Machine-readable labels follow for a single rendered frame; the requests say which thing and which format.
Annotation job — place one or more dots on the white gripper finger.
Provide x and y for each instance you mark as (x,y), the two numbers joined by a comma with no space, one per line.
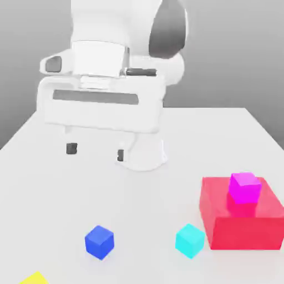
(121,155)
(71,148)

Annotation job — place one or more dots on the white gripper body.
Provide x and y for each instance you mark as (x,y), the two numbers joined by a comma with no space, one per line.
(99,115)

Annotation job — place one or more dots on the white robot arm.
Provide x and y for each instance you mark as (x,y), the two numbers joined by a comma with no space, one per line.
(106,24)

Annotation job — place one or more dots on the small blue cube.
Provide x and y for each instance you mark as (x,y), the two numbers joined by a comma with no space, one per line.
(99,243)

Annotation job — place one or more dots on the small cyan cube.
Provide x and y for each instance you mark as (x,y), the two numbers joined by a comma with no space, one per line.
(190,241)

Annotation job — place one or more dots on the small magenta cube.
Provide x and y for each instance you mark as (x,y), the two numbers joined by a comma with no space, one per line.
(245,190)

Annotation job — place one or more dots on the small yellow cube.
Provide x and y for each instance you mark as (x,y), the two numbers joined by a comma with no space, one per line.
(34,279)

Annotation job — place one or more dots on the large red box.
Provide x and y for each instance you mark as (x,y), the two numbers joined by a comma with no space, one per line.
(244,233)

